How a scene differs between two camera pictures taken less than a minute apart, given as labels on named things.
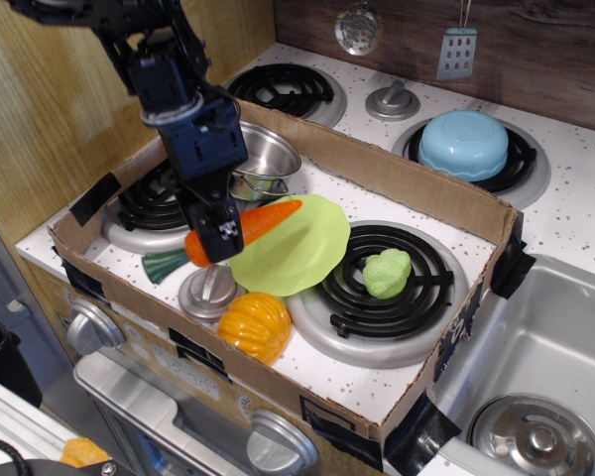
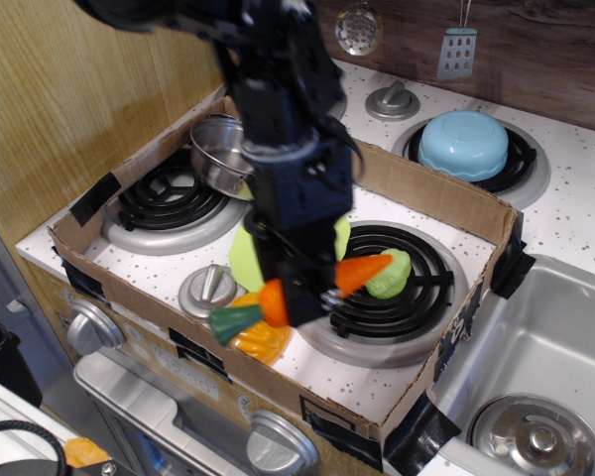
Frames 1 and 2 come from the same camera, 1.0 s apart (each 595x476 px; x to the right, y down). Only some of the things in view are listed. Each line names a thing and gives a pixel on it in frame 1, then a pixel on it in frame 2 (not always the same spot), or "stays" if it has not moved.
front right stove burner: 343,323 stays
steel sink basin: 550,334 stays
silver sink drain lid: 533,434 stays
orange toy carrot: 252,221 → 275,308
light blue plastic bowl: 463,144 stays
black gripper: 203,143 → 302,193
